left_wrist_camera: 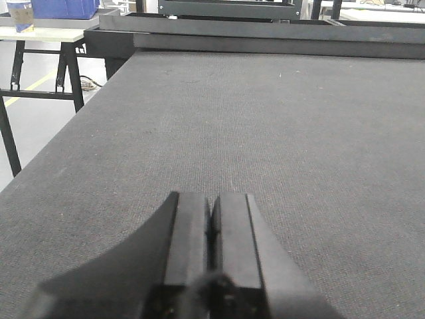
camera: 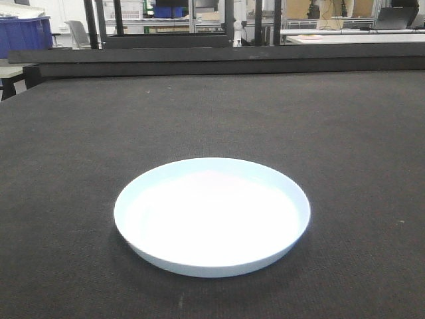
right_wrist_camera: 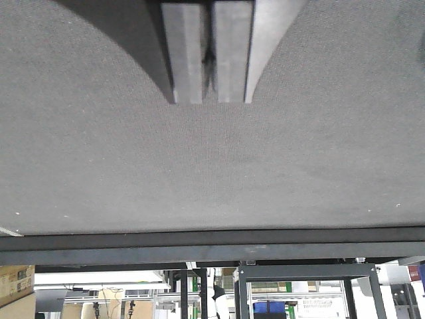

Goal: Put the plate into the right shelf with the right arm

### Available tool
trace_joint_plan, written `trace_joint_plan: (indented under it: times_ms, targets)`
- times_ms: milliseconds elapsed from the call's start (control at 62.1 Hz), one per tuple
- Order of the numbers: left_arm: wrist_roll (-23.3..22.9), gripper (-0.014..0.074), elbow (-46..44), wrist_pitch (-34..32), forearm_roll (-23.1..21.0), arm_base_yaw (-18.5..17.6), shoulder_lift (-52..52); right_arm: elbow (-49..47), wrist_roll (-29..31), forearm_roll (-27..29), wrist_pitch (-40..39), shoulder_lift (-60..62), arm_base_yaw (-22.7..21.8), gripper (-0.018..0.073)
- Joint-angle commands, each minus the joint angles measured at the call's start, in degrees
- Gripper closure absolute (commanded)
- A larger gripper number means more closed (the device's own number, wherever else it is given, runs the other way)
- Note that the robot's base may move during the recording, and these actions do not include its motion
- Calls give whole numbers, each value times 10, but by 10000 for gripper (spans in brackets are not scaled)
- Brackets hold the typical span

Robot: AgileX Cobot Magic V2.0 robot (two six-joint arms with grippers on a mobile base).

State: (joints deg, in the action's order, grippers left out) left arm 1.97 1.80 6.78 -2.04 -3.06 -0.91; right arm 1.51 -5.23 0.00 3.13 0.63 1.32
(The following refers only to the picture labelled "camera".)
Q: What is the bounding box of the light blue round tray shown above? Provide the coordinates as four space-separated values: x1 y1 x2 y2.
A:
114 158 311 278

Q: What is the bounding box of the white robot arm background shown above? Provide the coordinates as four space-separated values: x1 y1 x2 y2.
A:
232 0 247 47

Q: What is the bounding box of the small blue bin background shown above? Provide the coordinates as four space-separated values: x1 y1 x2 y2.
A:
153 6 183 19

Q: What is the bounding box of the white background table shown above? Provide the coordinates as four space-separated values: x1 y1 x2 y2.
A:
280 29 424 45

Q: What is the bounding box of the blue storage crate left background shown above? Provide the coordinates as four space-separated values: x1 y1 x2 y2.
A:
1 16 52 59

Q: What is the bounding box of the open laptop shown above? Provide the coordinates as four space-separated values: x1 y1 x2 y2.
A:
374 7 418 30

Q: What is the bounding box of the black metal frame rack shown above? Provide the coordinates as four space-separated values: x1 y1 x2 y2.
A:
85 1 282 49

